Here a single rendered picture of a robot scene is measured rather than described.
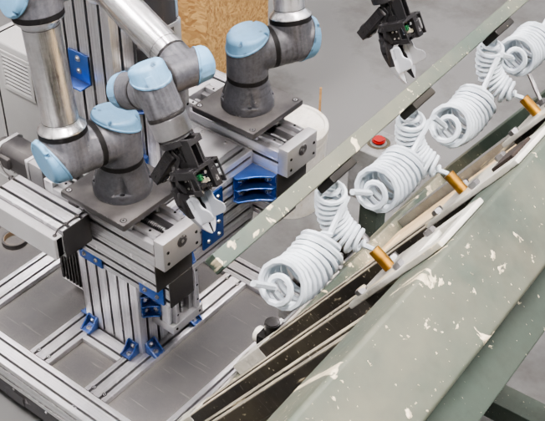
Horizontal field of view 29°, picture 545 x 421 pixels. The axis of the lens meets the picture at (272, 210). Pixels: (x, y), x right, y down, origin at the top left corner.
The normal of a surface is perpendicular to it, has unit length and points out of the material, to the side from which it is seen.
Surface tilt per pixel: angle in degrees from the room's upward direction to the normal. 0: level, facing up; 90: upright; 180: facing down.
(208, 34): 90
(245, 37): 7
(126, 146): 90
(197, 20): 90
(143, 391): 0
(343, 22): 0
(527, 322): 34
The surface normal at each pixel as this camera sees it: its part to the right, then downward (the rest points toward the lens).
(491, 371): 0.46, -0.43
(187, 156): -0.62, 0.49
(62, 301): 0.00, -0.77
